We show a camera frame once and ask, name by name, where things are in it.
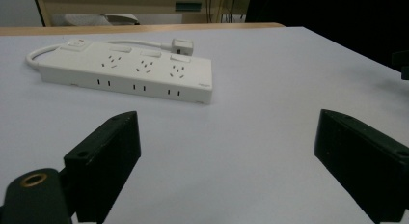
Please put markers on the white power strip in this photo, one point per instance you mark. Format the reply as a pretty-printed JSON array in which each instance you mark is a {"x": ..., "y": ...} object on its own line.
[{"x": 128, "y": 72}]

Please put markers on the teal label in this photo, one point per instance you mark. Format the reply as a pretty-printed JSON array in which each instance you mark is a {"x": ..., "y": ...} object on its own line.
[{"x": 188, "y": 6}]

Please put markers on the beige cabinet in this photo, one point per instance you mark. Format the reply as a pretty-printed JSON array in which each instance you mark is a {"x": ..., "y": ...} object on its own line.
[{"x": 128, "y": 0}]

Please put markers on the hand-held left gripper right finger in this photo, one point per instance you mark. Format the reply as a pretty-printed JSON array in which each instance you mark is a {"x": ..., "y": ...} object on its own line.
[{"x": 363, "y": 166}]

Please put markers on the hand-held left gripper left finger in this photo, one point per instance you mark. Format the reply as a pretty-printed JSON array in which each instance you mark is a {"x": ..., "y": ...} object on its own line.
[{"x": 106, "y": 159}]

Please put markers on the dark blurred object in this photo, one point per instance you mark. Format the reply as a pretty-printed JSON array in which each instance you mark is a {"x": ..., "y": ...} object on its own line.
[{"x": 402, "y": 61}]

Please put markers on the wooden table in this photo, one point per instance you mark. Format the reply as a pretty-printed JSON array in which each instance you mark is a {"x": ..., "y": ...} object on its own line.
[{"x": 96, "y": 29}]

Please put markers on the white plug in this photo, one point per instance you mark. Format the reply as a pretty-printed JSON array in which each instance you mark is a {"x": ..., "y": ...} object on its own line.
[{"x": 182, "y": 46}]

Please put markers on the grey chair seat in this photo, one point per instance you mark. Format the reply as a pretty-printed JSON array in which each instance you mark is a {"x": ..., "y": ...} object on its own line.
[{"x": 96, "y": 20}]

